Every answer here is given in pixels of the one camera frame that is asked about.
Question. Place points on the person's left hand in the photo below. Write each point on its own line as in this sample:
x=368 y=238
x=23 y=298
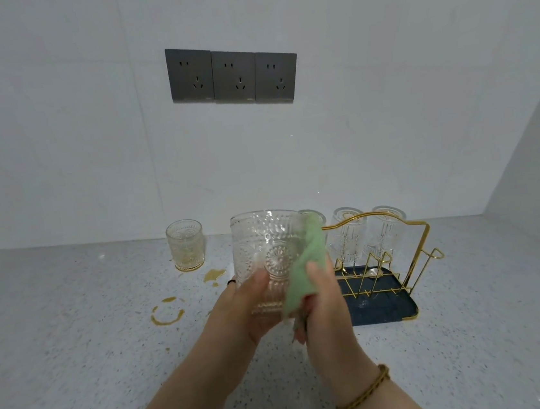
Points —
x=234 y=317

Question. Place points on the person's right hand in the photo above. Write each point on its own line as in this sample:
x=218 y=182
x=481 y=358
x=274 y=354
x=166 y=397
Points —
x=335 y=330

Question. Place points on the green cloth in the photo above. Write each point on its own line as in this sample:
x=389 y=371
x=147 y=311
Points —
x=306 y=265

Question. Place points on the single embossed clear glass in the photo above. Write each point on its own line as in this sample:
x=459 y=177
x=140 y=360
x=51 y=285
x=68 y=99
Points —
x=264 y=241
x=315 y=217
x=389 y=232
x=349 y=239

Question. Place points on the cluster of embossed glasses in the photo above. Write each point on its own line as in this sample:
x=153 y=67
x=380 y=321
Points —
x=186 y=248

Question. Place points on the person's right forearm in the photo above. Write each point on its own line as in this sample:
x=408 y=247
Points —
x=390 y=406

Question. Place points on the person's left forearm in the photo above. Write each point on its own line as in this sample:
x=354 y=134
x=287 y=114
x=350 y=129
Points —
x=190 y=400

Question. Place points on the small clear round piece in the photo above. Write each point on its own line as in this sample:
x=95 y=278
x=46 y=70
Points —
x=372 y=272

